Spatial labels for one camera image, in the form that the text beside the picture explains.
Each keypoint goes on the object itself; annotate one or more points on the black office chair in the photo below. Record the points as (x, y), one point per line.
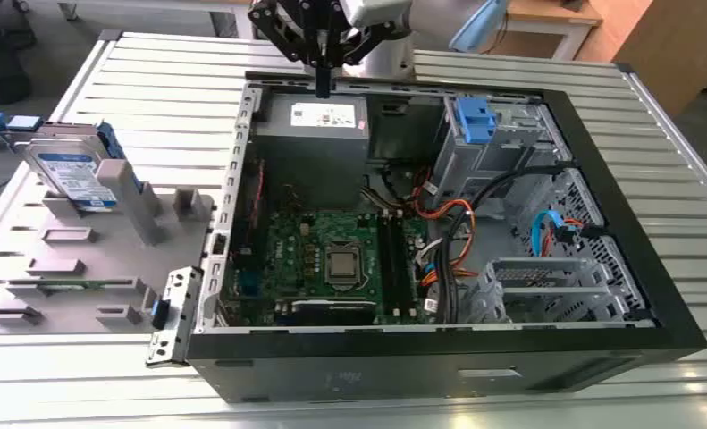
(7, 85)

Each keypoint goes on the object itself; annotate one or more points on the grey parts rack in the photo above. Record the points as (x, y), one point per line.
(121, 268)

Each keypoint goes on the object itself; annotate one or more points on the green motherboard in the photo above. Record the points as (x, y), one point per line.
(294, 237)

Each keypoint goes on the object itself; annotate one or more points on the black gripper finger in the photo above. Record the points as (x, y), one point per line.
(365, 44)
(282, 36)

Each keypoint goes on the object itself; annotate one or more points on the blue drive latch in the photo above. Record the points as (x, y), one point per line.
(475, 120)

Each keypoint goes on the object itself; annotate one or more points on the grey metal disk bay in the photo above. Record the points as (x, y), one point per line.
(556, 290)

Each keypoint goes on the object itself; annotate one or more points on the green RAM stick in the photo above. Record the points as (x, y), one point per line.
(70, 285)

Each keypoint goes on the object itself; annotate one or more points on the black CPU socket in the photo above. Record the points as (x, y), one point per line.
(341, 245)

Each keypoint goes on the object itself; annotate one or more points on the grey power supply unit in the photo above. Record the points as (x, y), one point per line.
(311, 156)

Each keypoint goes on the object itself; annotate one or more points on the brown wooden cabinet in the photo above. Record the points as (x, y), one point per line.
(676, 44)

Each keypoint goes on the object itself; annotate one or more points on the black RAM slot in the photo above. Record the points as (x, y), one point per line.
(403, 263)
(389, 263)

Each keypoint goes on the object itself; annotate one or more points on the metal expansion card retainer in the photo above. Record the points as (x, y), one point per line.
(177, 313)

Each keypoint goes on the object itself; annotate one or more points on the hard disk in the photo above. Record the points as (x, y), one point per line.
(67, 170)

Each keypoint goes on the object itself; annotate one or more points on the wooden desk white frame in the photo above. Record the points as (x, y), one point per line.
(562, 19)

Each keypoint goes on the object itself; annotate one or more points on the grey metal drive cage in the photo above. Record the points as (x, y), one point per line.
(497, 156)

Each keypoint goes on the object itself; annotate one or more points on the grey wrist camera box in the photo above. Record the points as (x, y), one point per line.
(371, 11)

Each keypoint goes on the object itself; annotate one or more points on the black PC case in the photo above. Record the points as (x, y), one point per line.
(389, 371)

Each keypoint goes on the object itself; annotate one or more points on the silver CPU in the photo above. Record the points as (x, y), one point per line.
(342, 263)

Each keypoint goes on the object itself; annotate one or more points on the black graphics card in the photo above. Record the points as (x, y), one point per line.
(329, 313)

